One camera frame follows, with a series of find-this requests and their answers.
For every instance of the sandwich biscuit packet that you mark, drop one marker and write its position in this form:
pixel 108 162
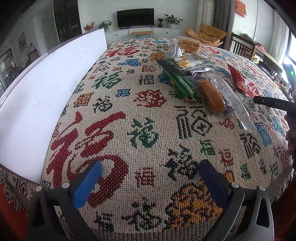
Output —
pixel 186 65

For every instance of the bun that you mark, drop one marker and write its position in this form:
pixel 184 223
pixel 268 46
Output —
pixel 218 107

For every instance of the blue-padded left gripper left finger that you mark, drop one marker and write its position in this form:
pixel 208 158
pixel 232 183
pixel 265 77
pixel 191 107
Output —
pixel 44 224

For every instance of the small wooden bench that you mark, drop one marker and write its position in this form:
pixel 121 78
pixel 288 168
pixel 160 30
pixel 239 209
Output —
pixel 138 34

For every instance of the dark glass cabinet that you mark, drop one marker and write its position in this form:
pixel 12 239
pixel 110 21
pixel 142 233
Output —
pixel 67 21

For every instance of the red flower vase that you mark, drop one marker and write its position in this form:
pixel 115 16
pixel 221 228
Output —
pixel 89 27

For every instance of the small potted plant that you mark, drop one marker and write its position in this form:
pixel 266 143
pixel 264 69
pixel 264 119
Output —
pixel 160 22

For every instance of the red snack packet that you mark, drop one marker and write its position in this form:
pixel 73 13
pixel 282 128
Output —
pixel 240 83

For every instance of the patterned woven table cloth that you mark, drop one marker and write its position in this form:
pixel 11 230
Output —
pixel 126 114

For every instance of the bagged sliced bread loaf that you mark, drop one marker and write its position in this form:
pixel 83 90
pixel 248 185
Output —
pixel 189 45

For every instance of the person's right hand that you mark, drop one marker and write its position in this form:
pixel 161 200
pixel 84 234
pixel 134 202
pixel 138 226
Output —
pixel 291 134

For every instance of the dark wooden dining chair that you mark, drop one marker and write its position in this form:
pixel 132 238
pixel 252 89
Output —
pixel 242 46

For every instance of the white tv cabinet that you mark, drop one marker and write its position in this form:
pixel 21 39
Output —
pixel 124 34

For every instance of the orange lounge chair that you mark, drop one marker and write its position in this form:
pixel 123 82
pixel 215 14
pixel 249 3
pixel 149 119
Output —
pixel 208 35

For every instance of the red wall decoration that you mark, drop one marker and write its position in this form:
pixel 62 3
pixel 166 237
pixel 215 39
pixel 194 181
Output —
pixel 240 8

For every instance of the green plant left of tv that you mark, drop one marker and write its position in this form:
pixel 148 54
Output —
pixel 105 25

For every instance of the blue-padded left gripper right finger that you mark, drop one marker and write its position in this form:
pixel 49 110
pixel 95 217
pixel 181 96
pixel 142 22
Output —
pixel 246 214

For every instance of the green snack packet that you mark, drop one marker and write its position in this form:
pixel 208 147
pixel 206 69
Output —
pixel 182 86

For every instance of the black flat television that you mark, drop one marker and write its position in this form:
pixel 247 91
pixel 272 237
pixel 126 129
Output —
pixel 135 17

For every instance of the grey curtain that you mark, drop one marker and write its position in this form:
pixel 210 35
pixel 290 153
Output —
pixel 224 14

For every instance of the potted green plant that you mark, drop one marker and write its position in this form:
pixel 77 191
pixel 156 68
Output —
pixel 172 21

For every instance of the white cardboard box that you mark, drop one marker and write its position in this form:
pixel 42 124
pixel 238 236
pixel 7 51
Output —
pixel 33 103

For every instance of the brown bar clear wrapper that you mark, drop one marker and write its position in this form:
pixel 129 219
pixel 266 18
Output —
pixel 234 102

